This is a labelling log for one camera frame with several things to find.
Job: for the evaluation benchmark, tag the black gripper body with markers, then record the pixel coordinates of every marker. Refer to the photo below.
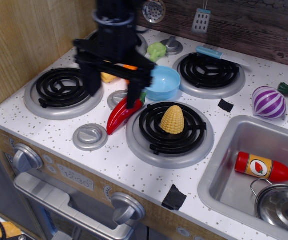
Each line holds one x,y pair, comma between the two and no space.
141,73

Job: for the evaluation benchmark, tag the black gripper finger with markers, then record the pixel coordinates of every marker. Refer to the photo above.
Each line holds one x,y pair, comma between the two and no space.
92,79
135,88

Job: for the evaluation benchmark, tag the yellow toy corn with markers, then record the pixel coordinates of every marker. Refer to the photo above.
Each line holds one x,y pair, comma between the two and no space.
173,120

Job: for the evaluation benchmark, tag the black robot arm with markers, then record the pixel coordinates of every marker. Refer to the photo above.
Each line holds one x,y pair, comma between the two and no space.
116,12

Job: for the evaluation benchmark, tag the light blue plastic bowl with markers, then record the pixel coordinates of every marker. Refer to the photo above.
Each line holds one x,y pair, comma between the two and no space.
164,85

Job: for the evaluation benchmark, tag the yellow toy bell pepper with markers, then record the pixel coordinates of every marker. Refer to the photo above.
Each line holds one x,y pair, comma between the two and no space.
107,78

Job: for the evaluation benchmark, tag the orange toy carrot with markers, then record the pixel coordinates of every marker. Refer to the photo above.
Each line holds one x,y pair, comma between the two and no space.
128,67

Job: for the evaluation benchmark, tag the silver stovetop knob middle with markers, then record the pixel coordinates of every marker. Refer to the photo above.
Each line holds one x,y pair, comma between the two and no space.
115,98

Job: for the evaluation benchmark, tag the silver stovetop knob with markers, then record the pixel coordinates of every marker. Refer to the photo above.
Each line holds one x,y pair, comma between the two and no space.
90,137
115,98
173,47

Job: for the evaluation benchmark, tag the back left black burner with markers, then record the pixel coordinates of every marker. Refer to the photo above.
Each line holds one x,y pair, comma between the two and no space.
141,47

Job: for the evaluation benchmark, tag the black burner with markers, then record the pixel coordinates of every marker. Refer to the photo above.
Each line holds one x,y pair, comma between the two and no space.
154,146
60,94
141,47
205,77

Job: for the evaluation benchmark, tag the red toy chili pepper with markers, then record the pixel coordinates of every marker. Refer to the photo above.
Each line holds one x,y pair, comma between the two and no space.
121,113

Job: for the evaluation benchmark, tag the front left black burner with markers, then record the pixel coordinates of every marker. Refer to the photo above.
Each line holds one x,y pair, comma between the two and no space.
60,94

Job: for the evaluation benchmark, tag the green toy broccoli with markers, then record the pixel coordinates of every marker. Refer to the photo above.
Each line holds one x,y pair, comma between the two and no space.
156,50

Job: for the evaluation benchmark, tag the hanging silver skimmer spoon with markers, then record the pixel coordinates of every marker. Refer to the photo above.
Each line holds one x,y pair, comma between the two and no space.
153,11

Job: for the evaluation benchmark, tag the silver stovetop knob back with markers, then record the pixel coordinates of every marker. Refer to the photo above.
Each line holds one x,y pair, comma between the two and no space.
173,47

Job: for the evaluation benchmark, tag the front right black burner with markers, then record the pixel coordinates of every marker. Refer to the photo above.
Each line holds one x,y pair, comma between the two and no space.
154,146

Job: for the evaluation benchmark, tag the silver stovetop knob front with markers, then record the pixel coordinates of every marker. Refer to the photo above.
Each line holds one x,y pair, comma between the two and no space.
90,137

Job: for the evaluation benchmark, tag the back right black burner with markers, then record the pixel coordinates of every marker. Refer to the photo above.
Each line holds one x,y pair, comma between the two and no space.
205,77

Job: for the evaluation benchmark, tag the hanging silver toy spatula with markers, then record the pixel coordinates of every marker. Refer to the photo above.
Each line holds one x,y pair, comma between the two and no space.
201,19

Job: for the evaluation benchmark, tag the black tape piece small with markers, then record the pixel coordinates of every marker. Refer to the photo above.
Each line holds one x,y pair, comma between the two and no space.
226,106

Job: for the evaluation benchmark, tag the left silver oven knob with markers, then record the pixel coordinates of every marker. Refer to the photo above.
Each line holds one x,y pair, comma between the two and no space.
25,159

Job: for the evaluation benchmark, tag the silver oven knob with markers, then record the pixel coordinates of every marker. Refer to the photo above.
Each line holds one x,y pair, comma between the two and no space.
25,159
126,208

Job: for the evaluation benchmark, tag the oven clock display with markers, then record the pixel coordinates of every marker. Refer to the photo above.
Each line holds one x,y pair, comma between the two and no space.
76,177

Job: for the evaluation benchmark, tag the black tape piece front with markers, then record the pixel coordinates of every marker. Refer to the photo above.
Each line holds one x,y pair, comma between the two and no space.
174,199

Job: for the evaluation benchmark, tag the right silver oven knob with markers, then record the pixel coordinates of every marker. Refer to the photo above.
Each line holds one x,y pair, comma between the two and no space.
126,208

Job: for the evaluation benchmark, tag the silver toy sink basin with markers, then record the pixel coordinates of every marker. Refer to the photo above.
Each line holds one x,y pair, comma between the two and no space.
226,191

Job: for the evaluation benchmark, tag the purple striped toy onion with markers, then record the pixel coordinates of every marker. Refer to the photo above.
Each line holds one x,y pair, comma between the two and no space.
268,103

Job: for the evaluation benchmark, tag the red toy ketchup bottle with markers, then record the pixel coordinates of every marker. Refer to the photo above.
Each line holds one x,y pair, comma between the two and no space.
261,167

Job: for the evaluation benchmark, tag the orange object bottom left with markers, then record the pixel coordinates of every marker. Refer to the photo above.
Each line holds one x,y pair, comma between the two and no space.
10,229

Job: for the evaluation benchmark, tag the small steel pot with lid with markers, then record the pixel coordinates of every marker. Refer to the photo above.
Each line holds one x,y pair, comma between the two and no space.
271,203

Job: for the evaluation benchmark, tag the blue handled toy knife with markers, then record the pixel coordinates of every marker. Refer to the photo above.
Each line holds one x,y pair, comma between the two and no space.
220,56

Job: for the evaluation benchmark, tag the silver oven door handle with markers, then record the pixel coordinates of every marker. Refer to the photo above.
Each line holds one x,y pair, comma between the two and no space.
66,213

